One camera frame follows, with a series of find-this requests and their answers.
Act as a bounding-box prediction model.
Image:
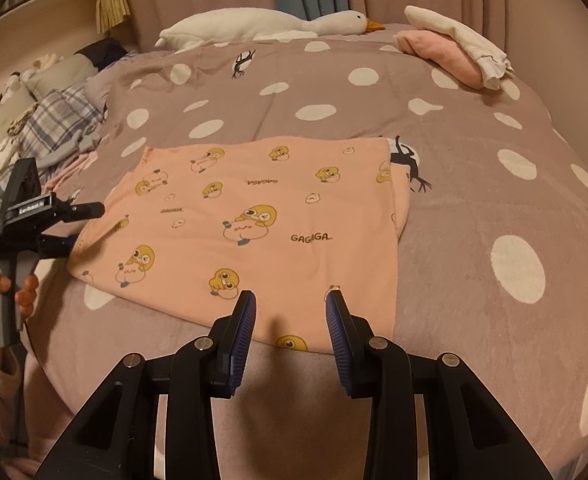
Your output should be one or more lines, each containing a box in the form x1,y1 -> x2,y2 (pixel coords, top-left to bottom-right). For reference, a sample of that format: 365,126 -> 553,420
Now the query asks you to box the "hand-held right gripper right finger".
325,291 -> 557,480

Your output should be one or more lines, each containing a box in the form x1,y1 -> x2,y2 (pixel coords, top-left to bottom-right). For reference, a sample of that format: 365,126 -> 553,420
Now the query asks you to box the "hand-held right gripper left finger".
32,290 -> 257,480

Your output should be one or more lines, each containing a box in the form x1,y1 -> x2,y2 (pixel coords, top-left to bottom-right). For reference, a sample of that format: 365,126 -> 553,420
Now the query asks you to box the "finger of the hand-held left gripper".
36,232 -> 80,261
54,201 -> 106,224

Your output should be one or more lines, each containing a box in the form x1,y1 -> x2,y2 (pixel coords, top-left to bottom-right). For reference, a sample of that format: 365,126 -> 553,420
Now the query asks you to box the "pink duck print garment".
68,137 -> 412,353

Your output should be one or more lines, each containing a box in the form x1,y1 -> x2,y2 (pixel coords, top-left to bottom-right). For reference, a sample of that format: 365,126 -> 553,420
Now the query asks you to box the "plaid cloth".
0,82 -> 108,221

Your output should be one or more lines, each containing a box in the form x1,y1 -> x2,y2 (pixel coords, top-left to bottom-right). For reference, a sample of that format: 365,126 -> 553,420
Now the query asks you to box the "grey pillow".
26,52 -> 99,101

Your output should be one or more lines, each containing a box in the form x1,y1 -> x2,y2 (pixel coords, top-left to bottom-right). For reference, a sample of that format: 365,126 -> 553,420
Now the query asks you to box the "dark cloth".
76,37 -> 129,68

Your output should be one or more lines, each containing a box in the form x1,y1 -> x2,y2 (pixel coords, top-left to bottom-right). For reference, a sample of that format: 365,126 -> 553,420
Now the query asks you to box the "mauve white dotted blanket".
24,22 -> 588,480

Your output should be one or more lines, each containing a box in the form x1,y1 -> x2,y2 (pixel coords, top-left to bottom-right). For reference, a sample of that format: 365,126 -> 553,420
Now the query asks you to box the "yellow fringed cloth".
95,0 -> 130,33

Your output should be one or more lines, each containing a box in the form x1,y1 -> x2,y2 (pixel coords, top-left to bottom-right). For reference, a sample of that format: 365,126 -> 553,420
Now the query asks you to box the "white goose plush toy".
155,7 -> 387,53

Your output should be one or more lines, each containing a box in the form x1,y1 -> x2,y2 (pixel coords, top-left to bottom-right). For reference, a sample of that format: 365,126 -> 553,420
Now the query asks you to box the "pink folded cloth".
393,29 -> 485,88

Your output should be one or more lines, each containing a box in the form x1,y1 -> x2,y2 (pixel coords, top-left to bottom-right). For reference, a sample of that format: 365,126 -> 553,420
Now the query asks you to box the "white folded cloth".
404,5 -> 516,91

